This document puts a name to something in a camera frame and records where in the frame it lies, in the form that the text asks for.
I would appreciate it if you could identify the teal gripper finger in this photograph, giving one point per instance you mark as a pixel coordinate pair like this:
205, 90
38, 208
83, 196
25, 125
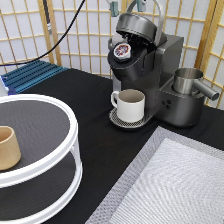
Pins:
114, 8
141, 5

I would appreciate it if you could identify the white coffee pod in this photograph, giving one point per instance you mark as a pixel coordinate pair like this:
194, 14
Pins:
122, 52

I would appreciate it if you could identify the grey pod coffee machine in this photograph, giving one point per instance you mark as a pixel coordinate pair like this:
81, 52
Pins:
155, 57

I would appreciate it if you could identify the white ceramic coffee mug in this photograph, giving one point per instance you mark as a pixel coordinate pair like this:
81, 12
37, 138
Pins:
130, 104

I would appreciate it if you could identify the steel milk frother jug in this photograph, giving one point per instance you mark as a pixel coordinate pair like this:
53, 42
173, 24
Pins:
188, 80

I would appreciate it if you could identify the wooden shoji screen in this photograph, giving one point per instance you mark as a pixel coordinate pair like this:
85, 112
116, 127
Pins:
74, 34

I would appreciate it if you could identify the blue ribbed mat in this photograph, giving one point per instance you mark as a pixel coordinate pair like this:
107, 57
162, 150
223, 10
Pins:
29, 75

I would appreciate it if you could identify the grey woven placemat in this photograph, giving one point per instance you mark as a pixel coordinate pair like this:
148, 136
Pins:
172, 180

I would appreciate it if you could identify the tan ceramic cup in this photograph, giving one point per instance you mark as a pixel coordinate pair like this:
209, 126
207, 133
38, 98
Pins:
9, 149

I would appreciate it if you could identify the white two-tier round shelf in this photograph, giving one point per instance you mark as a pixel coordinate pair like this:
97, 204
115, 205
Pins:
50, 169

